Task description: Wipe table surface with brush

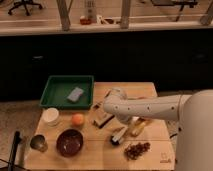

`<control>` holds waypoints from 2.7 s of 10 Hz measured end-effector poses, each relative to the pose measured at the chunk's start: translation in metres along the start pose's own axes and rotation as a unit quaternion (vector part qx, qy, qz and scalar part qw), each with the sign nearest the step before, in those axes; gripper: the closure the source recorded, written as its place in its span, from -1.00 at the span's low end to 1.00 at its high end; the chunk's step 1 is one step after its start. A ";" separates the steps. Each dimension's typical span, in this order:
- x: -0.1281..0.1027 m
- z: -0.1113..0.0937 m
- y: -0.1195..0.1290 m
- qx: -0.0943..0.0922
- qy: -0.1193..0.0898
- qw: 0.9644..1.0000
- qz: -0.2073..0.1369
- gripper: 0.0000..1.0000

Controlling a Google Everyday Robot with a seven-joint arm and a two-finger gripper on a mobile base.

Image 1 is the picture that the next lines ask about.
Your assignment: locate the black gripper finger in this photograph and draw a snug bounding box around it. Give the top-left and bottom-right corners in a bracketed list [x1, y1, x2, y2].
[110, 137, 120, 146]

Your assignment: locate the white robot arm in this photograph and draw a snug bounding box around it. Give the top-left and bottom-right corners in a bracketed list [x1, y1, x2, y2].
[103, 88, 213, 171]

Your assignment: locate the wooden brush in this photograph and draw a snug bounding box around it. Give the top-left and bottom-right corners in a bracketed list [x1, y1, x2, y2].
[93, 102, 114, 129]

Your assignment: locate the pile of brown crumbs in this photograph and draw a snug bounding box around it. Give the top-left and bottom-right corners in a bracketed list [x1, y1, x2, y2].
[124, 142, 150, 160]

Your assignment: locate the orange fruit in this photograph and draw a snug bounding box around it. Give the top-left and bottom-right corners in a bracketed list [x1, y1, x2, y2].
[71, 113, 84, 126]

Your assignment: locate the red bowl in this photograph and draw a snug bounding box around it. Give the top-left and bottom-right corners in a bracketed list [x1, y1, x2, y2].
[128, 97, 146, 100]

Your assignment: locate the dark brown bowl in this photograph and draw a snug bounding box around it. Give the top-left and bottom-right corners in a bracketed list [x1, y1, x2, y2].
[56, 129, 83, 157]

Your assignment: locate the grey sponge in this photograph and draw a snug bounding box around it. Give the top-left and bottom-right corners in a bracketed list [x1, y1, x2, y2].
[67, 87, 84, 102]

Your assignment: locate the green plastic tray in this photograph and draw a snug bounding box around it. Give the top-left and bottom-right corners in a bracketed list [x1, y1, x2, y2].
[40, 75, 94, 110]

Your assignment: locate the white cup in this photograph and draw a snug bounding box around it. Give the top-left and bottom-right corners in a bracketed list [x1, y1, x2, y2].
[42, 108, 59, 126]

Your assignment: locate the metal cup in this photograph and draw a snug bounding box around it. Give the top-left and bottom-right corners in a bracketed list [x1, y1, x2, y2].
[30, 134, 48, 152]

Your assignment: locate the black stand pole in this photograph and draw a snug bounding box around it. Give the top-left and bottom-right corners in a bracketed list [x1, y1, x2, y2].
[7, 131, 21, 171]

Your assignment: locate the white bottle on shelf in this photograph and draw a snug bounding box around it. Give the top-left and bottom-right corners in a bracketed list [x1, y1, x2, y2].
[84, 0, 97, 23]

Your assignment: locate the black chair right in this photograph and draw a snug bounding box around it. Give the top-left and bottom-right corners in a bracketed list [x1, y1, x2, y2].
[150, 0, 198, 22]

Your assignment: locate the black office chair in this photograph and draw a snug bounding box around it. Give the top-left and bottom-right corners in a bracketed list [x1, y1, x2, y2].
[8, 0, 43, 16]

